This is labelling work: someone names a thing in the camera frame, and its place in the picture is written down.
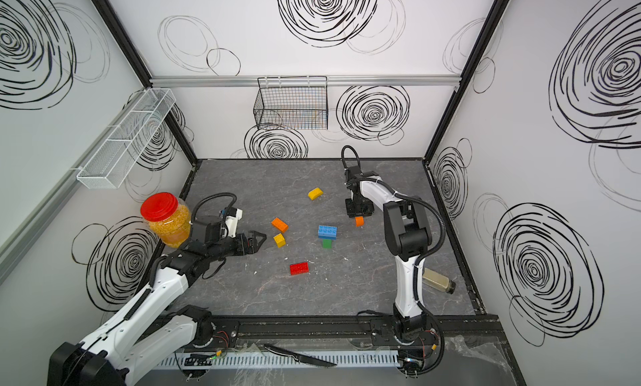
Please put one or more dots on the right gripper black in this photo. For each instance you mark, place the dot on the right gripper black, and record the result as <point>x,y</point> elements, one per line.
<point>351,213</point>

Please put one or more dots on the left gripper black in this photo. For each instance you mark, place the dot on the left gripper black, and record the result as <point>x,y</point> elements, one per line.
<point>243,249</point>

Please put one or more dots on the light blue lego brick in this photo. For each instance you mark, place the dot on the light blue lego brick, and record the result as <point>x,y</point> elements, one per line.
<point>327,232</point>

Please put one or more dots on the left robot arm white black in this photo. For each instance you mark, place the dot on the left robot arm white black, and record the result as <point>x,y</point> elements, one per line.
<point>120,352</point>

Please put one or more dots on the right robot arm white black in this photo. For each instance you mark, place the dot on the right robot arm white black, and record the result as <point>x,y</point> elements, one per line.
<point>408,236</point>

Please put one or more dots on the yellow square lego brick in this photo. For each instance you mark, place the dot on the yellow square lego brick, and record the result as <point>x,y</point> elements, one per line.
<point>280,240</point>

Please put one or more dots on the orange long lego brick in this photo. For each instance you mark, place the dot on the orange long lego brick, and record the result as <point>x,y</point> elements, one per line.
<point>280,225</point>

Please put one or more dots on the yellow curved lego brick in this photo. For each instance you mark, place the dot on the yellow curved lego brick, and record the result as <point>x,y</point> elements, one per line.
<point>315,193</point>

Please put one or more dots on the red flat lego brick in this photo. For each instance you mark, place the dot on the red flat lego brick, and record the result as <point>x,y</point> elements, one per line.
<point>299,268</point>

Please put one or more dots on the plastic jar red lid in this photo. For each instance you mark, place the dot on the plastic jar red lid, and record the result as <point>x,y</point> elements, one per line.
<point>168,217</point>

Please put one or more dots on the small glass jar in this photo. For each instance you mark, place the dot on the small glass jar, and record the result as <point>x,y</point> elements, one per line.
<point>438,281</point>

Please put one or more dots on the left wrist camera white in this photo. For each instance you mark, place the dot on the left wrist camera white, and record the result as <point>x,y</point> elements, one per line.
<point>231,221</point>

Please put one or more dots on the black wire basket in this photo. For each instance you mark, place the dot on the black wire basket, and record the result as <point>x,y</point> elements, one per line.
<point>292,102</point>

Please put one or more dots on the white slotted cable duct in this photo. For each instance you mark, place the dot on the white slotted cable duct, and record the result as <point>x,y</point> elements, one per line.
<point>264,360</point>

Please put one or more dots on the white wire shelf basket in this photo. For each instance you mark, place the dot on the white wire shelf basket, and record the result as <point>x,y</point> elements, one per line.
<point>128,140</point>

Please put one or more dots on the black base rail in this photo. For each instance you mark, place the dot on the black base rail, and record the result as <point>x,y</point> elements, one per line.
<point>377,329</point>

